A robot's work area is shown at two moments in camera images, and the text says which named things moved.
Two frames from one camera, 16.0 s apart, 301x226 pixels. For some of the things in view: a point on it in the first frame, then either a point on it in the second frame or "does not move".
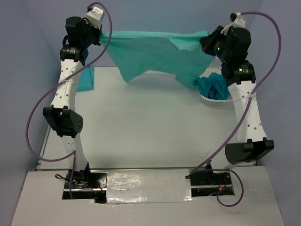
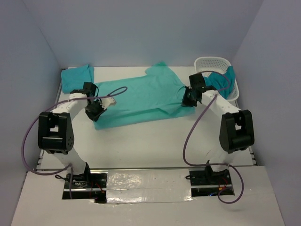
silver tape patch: x=148 y=186 does not move
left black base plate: x=86 y=185 does not move
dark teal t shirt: x=213 y=86 does not move
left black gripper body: x=91 y=33 to x=93 y=110
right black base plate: x=206 y=183 does not move
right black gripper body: x=216 y=45 to x=188 y=100
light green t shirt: x=180 y=53 to x=157 y=95
